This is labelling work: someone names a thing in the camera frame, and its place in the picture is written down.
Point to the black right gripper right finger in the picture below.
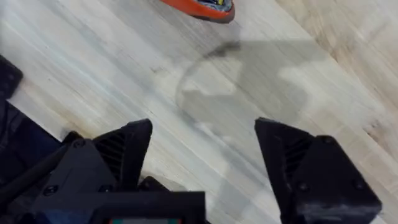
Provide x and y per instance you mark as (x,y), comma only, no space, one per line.
(314,180)

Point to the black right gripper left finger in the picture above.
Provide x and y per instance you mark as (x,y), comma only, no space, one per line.
(124,155)

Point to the orange zip bag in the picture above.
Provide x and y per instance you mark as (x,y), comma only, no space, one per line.
(205,9)

